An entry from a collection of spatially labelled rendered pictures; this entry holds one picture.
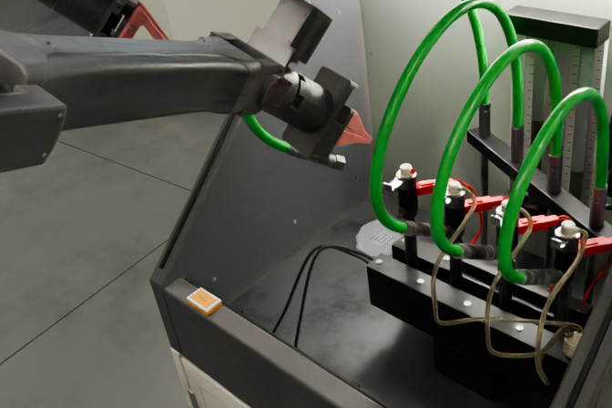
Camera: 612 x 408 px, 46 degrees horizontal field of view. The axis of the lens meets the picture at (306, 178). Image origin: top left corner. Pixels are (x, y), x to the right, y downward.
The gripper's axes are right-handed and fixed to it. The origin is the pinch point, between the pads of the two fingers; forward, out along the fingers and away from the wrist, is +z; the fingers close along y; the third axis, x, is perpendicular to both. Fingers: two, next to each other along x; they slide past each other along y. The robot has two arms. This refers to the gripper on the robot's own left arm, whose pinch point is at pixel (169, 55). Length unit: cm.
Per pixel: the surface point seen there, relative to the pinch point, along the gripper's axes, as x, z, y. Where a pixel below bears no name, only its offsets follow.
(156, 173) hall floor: 80, 44, 235
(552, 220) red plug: -10, 50, -15
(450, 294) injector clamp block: 7, 50, -7
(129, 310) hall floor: 104, 48, 144
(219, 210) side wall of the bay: 20.4, 22.1, 20.2
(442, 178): -7.5, 28.2, -24.9
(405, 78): -14.0, 21.3, -17.5
